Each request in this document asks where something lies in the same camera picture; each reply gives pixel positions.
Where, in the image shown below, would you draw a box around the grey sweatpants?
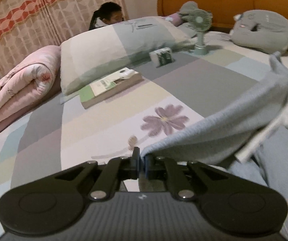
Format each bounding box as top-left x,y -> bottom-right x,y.
141,52 -> 288,240

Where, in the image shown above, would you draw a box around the patchwork bed sheet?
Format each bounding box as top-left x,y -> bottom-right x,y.
0,32 -> 288,239

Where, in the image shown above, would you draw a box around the green paperback book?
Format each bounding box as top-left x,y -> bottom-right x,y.
79,67 -> 143,109

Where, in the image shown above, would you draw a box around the white earbuds case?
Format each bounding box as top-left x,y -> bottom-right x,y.
119,69 -> 136,80

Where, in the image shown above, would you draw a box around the green white tissue pack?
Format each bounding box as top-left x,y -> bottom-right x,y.
149,47 -> 174,67

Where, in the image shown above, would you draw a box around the patchwork pillow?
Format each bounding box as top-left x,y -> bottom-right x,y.
60,16 -> 193,96

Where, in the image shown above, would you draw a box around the folded pink quilt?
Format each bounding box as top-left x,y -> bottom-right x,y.
0,45 -> 61,123

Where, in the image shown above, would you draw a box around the green handheld fan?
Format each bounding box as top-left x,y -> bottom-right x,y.
188,9 -> 212,55

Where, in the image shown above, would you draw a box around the person behind pillow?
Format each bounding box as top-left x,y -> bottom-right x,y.
88,2 -> 124,31

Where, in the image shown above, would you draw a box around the grey plush toy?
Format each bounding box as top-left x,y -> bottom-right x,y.
178,1 -> 198,18

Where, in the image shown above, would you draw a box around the grey plush cushion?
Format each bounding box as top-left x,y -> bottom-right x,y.
229,10 -> 288,54

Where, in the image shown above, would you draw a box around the pink patterned curtain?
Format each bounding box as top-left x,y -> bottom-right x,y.
0,0 -> 124,77

